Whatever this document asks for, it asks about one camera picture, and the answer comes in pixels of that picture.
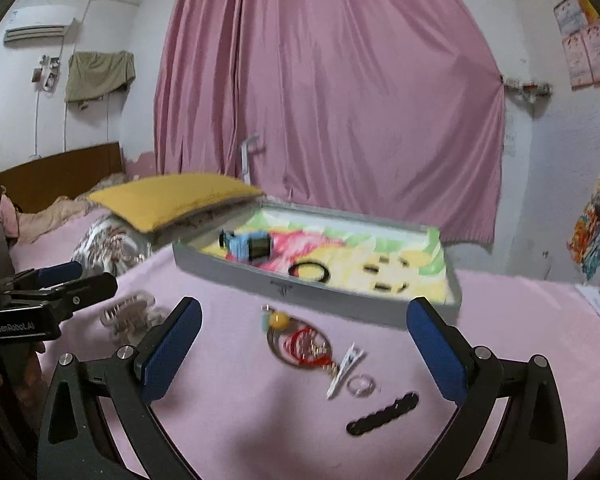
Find beige claw hair clip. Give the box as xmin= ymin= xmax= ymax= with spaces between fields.
xmin=99 ymin=290 xmax=170 ymax=347

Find black wavy hair clip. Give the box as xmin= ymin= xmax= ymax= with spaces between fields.
xmin=346 ymin=392 xmax=419 ymax=437

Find blue scrunchie hair clip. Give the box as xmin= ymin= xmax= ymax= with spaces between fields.
xmin=219 ymin=230 xmax=273 ymax=262

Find hair tie with yellow bead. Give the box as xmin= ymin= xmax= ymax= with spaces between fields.
xmin=260 ymin=303 xmax=337 ymax=371

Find black braided hair tie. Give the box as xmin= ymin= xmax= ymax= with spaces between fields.
xmin=287 ymin=260 xmax=330 ymax=283

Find red beaded bracelet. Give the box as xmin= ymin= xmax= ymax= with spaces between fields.
xmin=288 ymin=326 xmax=332 ymax=365

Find floral blanket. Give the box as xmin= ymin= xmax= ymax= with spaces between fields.
xmin=71 ymin=214 xmax=154 ymax=276

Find brown wooden headboard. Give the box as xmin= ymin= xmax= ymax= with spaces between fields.
xmin=0 ymin=142 xmax=123 ymax=214

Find yellow pillow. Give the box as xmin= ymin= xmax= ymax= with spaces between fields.
xmin=87 ymin=174 xmax=264 ymax=233

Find white hair clip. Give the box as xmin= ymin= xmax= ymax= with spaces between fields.
xmin=326 ymin=344 xmax=365 ymax=400

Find pink bed sheet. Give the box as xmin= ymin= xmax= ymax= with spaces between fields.
xmin=9 ymin=209 xmax=600 ymax=480

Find gold charm pendant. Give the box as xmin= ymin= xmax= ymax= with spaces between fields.
xmin=321 ymin=361 xmax=339 ymax=378

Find grey tray with cartoon liner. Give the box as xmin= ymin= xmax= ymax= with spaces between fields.
xmin=173 ymin=200 xmax=462 ymax=330

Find olive green hanging cloth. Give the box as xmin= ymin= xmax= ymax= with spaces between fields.
xmin=65 ymin=51 xmax=136 ymax=107

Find white air conditioner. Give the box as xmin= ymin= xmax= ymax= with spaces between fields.
xmin=3 ymin=6 xmax=78 ymax=44

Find pink curtain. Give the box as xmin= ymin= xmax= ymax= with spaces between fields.
xmin=154 ymin=0 xmax=505 ymax=244

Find clear ring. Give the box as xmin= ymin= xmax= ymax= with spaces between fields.
xmin=345 ymin=372 xmax=377 ymax=398

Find colourful wall hanging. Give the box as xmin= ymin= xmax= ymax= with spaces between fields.
xmin=567 ymin=177 xmax=600 ymax=282

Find wall socket with plugs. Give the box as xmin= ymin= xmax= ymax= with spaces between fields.
xmin=31 ymin=55 xmax=60 ymax=92

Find white window handle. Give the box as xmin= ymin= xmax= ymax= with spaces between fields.
xmin=240 ymin=136 xmax=259 ymax=185

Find wall hook rack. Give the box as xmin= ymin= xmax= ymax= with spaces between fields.
xmin=501 ymin=76 xmax=553 ymax=105

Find wall certificates posters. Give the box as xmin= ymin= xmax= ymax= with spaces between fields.
xmin=554 ymin=0 xmax=600 ymax=90

